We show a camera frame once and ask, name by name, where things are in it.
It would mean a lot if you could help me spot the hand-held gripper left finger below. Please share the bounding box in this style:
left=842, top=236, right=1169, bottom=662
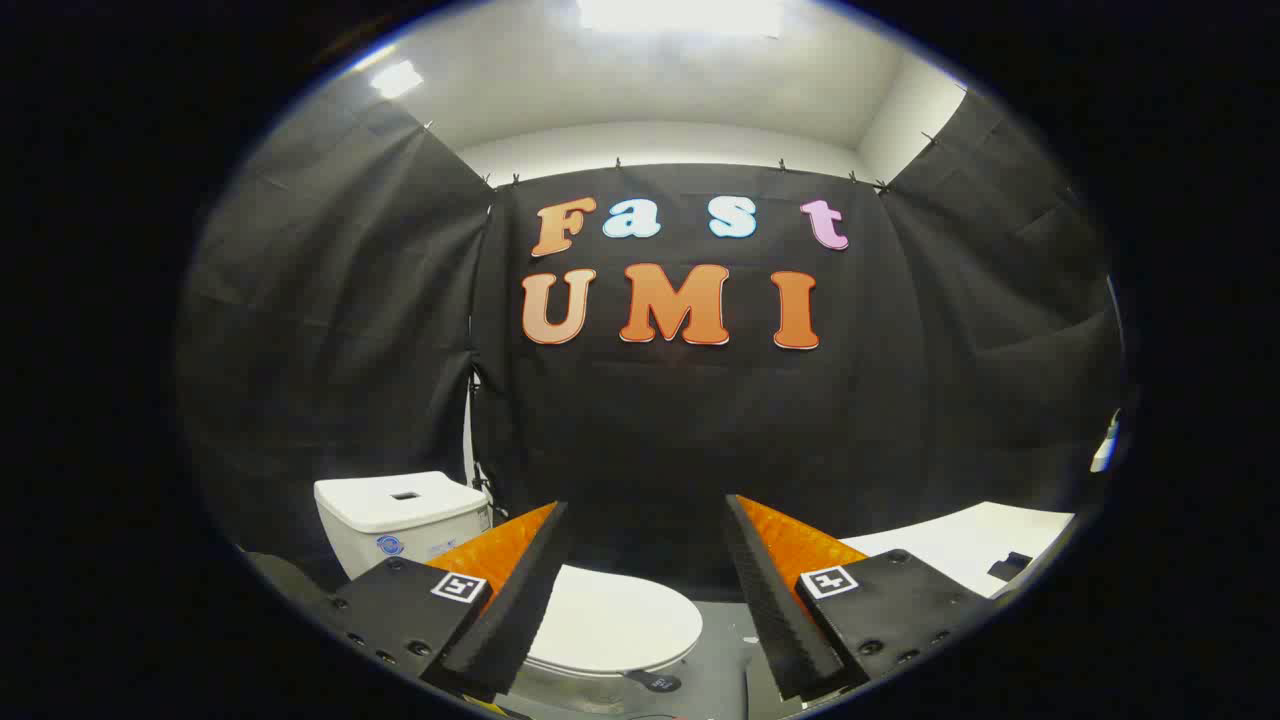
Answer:
left=322, top=500, right=573, bottom=703

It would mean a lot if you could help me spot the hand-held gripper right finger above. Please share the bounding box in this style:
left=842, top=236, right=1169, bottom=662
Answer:
left=724, top=493, right=997, bottom=703

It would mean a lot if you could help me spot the black backdrop stand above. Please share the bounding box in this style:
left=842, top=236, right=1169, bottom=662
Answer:
left=466, top=365, right=516, bottom=521

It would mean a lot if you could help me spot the white panelled door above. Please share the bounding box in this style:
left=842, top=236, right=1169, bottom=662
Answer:
left=838, top=500, right=1077, bottom=601

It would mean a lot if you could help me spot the black backdrop cloth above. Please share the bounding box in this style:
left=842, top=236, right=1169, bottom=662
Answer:
left=175, top=90, right=1126, bottom=601

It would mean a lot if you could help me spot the small ceiling light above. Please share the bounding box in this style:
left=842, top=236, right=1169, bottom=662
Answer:
left=370, top=60, right=425, bottom=100

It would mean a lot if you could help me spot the large ceiling light panel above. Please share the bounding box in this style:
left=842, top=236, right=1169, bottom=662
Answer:
left=578, top=0, right=783, bottom=39

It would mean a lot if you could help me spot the white wall fixture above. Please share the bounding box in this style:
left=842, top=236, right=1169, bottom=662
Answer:
left=1090, top=408, right=1121, bottom=474

